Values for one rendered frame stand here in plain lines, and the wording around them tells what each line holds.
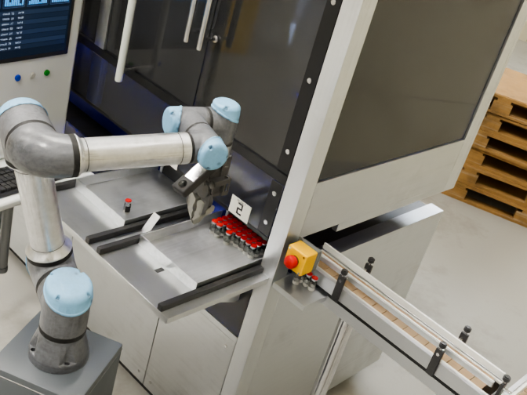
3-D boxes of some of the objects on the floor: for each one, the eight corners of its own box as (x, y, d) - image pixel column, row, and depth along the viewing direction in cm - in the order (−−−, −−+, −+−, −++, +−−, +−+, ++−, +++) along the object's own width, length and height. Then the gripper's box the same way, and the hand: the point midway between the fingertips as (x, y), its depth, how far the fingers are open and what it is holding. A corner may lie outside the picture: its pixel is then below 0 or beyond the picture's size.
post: (211, 456, 284) (405, -149, 184) (222, 467, 281) (425, -142, 180) (198, 464, 280) (390, -152, 179) (208, 476, 276) (410, -145, 176)
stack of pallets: (539, 189, 579) (586, 94, 542) (535, 231, 515) (587, 127, 478) (401, 135, 601) (437, 41, 563) (380, 169, 536) (419, 66, 499)
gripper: (239, 160, 204) (221, 226, 214) (216, 143, 209) (200, 210, 219) (216, 165, 198) (198, 233, 208) (193, 149, 203) (176, 216, 213)
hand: (192, 219), depth 211 cm, fingers closed
